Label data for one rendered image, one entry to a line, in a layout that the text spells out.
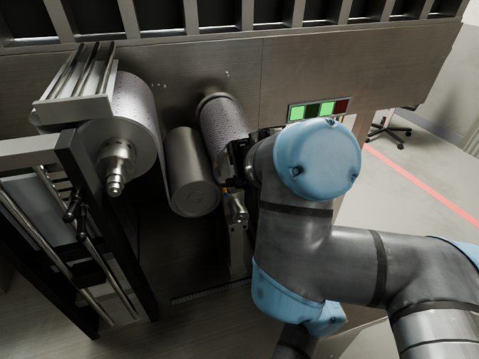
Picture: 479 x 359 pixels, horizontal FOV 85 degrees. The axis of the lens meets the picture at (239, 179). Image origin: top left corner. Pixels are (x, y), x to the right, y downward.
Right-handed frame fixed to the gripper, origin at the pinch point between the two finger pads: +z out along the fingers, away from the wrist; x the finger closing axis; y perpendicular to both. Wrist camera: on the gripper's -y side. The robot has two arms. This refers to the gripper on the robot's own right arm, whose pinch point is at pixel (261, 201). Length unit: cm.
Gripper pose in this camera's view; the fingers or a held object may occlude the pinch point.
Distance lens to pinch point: 74.0
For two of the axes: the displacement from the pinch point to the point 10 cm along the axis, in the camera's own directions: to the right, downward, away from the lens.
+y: 0.0, -7.5, -6.6
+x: -9.6, 1.9, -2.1
